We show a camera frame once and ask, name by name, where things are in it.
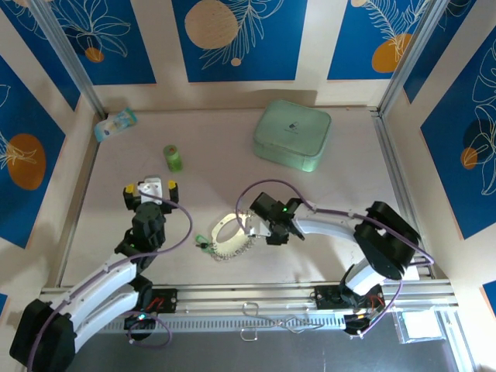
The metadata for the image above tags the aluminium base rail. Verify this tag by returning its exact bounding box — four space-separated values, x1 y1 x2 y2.
40 284 460 311

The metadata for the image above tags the blue poster feather and orange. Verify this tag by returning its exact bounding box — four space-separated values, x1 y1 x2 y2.
327 0 439 81

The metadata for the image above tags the green cylindrical container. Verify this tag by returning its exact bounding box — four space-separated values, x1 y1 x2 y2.
162 144 184 174

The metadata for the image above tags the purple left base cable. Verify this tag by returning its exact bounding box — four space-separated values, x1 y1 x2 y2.
126 308 172 350

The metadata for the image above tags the light blue wipes packet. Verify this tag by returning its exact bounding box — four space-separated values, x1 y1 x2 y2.
94 107 139 143

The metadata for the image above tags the blue poster beige circle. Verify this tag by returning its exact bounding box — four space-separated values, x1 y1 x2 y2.
172 0 308 84

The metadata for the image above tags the blue floral wall poster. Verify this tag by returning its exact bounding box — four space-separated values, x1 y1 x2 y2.
0 3 81 112
402 0 496 105

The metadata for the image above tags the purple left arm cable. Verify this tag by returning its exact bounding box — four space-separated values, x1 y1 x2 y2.
33 199 195 369

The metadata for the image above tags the clear plastic bag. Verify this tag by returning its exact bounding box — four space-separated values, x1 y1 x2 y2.
393 309 446 345

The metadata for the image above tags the blue poster small orange circle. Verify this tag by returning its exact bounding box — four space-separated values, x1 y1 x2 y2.
50 0 157 86

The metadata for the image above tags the round metal key plate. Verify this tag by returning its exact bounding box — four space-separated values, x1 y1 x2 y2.
211 212 257 263

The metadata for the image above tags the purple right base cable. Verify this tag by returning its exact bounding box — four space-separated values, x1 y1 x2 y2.
348 304 404 339

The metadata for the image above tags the slotted grey cable duct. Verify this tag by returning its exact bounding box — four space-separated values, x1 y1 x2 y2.
100 312 388 335

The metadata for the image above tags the aluminium left side rail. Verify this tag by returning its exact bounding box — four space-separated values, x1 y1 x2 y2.
22 112 104 372

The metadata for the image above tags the blue poster large orange circle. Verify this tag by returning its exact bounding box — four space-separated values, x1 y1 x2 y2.
0 56 67 250

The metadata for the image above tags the aluminium left frame post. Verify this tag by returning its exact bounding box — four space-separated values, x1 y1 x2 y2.
26 0 108 119

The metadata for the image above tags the blue poster dark circle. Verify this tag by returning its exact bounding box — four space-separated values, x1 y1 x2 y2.
420 38 496 241

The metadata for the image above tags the bent metal wire hanger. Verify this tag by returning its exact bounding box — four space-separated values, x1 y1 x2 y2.
239 301 325 343

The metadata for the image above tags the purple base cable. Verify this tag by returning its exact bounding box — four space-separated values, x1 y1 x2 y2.
348 304 404 339
126 308 172 350

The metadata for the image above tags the aluminium frame post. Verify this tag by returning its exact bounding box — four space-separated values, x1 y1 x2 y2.
26 0 108 119
377 0 458 117

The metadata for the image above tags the aluminium right frame post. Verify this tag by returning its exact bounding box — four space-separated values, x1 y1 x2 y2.
377 0 458 117

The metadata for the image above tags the mint green zip case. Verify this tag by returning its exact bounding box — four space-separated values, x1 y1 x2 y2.
253 99 333 174

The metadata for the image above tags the aluminium right side rail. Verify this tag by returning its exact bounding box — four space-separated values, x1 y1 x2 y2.
371 109 480 372

